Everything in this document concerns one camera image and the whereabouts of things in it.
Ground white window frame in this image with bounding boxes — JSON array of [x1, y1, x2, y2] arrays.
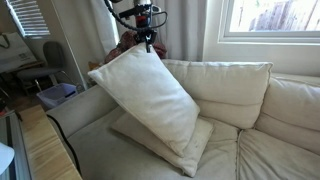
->
[[218, 0, 320, 44]]

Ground cream sofa back cushion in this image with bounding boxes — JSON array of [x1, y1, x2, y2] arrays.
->
[[161, 59, 274, 130], [254, 74, 320, 156]]

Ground cream white throw pillow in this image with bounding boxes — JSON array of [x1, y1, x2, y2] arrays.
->
[[87, 42, 201, 158], [111, 111, 215, 178]]

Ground grey office chair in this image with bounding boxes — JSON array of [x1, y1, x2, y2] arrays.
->
[[15, 40, 73, 96]]

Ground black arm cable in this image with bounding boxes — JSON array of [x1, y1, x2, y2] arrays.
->
[[103, 0, 168, 34]]

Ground white tote bag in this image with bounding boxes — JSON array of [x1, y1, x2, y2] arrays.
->
[[0, 31, 38, 73]]

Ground white window blinds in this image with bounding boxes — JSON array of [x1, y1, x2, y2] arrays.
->
[[4, 0, 52, 39]]

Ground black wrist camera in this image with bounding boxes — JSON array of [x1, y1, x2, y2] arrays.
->
[[118, 3, 162, 19]]

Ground cream fabric sofa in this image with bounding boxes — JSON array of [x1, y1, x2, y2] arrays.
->
[[45, 59, 320, 180]]

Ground black power cables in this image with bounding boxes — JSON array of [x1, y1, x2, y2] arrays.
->
[[48, 114, 83, 176]]

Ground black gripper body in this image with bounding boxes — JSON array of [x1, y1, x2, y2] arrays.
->
[[134, 13, 158, 44]]

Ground aluminium rail frame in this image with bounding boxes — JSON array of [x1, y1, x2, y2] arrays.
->
[[0, 111, 33, 180]]

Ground white curtain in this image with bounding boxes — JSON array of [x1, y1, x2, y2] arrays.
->
[[53, 0, 208, 91]]

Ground lilac plastic bin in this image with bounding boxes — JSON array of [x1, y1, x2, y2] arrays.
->
[[35, 82, 79, 110]]

